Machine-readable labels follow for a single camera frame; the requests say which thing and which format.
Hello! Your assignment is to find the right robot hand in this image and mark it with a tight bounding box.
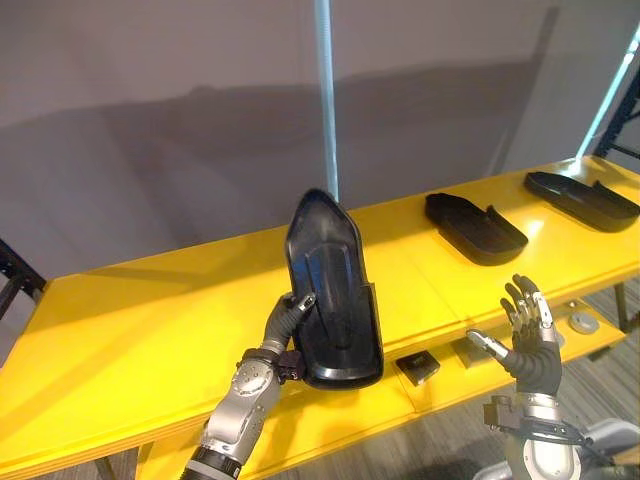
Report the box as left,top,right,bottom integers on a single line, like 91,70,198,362
466,273,564,400

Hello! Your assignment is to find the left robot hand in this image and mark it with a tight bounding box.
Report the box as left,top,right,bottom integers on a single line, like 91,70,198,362
261,292,317,355

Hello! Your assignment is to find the black sole-shaped plastic housing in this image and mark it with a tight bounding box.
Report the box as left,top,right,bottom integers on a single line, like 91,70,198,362
523,171,640,234
424,192,530,267
286,187,386,392

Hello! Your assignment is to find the grey round disc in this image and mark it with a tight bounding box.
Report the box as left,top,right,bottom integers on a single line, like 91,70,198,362
568,310,600,335

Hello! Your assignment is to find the silver robot body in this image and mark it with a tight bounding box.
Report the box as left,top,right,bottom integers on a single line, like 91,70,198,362
472,418,640,480

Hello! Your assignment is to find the small black square box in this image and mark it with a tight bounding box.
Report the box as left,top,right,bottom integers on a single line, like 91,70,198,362
395,350,442,386

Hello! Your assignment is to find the light blue shelf post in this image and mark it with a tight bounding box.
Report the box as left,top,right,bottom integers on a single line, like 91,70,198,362
314,0,341,204
572,29,640,176

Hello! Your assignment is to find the black metal shelf frame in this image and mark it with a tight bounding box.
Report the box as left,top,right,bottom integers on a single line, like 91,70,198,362
0,238,48,322
593,74,640,161

